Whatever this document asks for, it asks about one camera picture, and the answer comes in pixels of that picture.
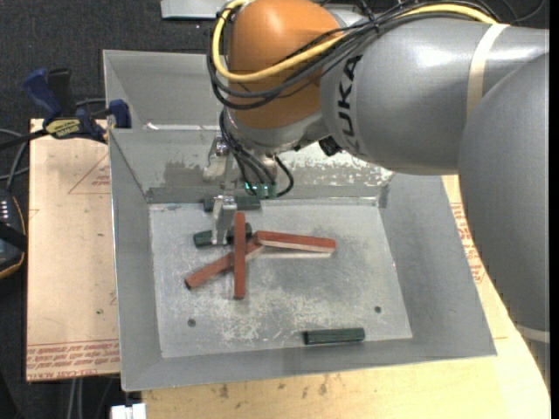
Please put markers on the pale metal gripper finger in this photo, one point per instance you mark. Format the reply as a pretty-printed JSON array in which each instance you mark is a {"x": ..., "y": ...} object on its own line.
[
  {"x": 214, "y": 167},
  {"x": 222, "y": 221}
]

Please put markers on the dark green flat block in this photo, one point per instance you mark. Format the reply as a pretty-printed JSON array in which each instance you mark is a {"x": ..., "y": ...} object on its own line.
[
  {"x": 202, "y": 238},
  {"x": 334, "y": 336}
]

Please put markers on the red-brown flat block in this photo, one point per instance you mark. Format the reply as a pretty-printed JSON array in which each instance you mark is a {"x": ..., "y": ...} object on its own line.
[
  {"x": 209, "y": 273},
  {"x": 239, "y": 260},
  {"x": 297, "y": 241}
]

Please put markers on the grey metal bin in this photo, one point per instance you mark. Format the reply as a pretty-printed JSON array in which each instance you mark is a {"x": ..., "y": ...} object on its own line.
[{"x": 305, "y": 295}]

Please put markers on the brown cardboard board, red print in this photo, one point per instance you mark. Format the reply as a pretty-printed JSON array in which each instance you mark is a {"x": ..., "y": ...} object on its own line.
[{"x": 70, "y": 251}]

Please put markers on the black cylinder on white bracket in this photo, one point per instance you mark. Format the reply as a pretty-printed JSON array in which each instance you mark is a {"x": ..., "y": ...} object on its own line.
[{"x": 329, "y": 146}]

